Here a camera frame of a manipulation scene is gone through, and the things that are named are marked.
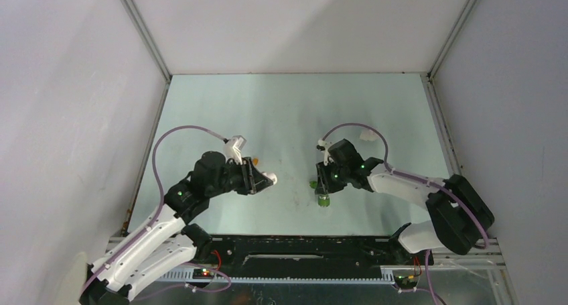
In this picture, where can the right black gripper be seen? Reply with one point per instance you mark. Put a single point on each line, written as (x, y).
(324, 186)

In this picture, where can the far white pipe elbow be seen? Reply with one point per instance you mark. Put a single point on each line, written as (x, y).
(368, 135)

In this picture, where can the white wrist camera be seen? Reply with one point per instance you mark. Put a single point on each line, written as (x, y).
(233, 148)
(323, 146)

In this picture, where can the green water faucet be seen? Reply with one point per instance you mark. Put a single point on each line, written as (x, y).
(323, 200)

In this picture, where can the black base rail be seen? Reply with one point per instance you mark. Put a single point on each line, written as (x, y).
(271, 257)

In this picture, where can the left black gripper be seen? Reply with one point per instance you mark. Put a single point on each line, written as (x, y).
(253, 181)

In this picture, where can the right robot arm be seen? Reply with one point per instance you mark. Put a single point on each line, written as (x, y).
(458, 217)

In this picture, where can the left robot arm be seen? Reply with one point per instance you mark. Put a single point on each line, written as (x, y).
(170, 237)

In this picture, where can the white pipe elbow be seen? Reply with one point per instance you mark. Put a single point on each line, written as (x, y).
(271, 176)

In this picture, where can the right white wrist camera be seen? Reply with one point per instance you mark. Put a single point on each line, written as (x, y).
(323, 146)

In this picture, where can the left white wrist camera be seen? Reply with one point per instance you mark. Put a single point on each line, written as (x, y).
(233, 148)

